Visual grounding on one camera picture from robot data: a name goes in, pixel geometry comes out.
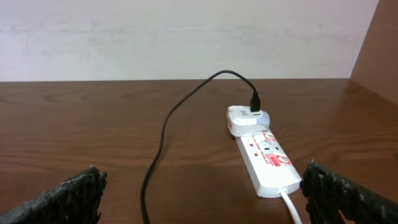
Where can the white power strip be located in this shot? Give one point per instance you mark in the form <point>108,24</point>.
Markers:
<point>268,166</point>

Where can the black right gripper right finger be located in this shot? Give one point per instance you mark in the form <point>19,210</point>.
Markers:
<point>332,198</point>

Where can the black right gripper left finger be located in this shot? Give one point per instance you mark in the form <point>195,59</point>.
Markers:
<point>75,200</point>

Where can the white USB charger adapter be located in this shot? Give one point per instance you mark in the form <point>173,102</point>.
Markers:
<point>242,122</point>

